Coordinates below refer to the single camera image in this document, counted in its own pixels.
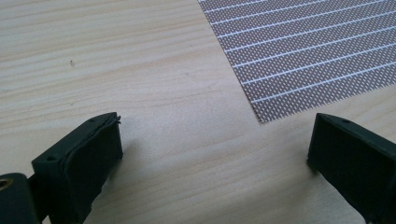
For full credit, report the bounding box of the brown woven striped placemat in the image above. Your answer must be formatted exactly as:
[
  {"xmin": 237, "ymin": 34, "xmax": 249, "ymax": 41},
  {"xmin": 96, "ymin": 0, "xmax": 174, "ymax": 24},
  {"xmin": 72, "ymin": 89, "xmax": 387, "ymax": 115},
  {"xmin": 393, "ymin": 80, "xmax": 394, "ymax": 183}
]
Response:
[{"xmin": 197, "ymin": 0, "xmax": 396, "ymax": 124}]

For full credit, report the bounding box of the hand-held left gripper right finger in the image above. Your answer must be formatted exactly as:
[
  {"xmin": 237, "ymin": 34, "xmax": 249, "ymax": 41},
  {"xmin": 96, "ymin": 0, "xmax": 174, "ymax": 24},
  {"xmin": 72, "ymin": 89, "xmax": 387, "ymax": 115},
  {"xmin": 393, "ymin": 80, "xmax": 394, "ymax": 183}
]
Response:
[{"xmin": 306, "ymin": 112, "xmax": 396, "ymax": 224}]

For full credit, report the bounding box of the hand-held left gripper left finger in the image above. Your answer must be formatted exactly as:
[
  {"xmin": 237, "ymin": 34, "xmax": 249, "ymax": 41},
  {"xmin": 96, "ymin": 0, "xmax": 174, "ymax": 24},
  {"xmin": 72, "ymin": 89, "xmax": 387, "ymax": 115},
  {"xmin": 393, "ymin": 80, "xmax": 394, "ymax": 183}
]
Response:
[{"xmin": 31, "ymin": 111, "xmax": 124, "ymax": 224}]

